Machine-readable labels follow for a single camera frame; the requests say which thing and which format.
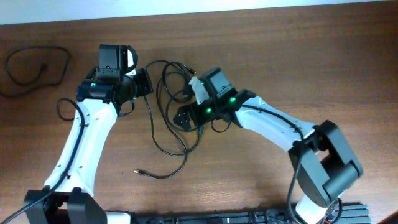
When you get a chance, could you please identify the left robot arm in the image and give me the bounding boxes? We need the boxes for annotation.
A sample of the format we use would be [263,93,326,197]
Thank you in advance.
[24,44,153,223]

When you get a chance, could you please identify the camera cable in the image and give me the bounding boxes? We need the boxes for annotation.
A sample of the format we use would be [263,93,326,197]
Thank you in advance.
[164,86,307,224]
[0,98,86,224]

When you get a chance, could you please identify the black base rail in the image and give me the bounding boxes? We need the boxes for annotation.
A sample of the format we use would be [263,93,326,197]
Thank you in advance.
[131,204,371,224]

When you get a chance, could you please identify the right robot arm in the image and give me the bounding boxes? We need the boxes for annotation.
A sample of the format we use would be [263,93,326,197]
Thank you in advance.
[173,67,363,223]

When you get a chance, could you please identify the black usb cable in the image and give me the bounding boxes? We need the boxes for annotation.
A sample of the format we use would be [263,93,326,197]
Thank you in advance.
[133,59,205,180]
[0,45,72,98]

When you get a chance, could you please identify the right camera cable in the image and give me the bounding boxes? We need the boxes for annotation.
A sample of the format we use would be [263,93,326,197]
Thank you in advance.
[164,86,307,224]

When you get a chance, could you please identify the left camera cable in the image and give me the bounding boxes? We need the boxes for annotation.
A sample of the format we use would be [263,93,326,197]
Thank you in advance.
[0,98,86,224]

